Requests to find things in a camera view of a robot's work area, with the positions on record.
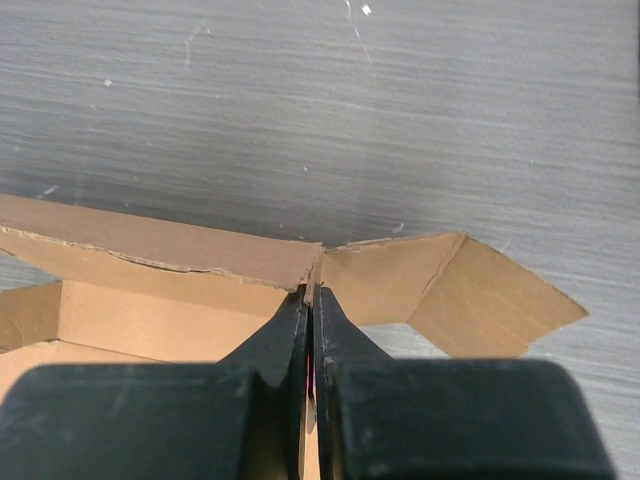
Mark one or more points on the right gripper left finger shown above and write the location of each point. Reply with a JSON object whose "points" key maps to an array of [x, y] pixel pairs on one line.
{"points": [[240, 418]]}

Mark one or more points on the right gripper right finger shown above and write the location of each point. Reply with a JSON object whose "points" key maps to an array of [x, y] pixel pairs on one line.
{"points": [[378, 417]]}

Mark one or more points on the brown cardboard box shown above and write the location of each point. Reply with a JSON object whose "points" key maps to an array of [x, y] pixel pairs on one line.
{"points": [[119, 287]]}

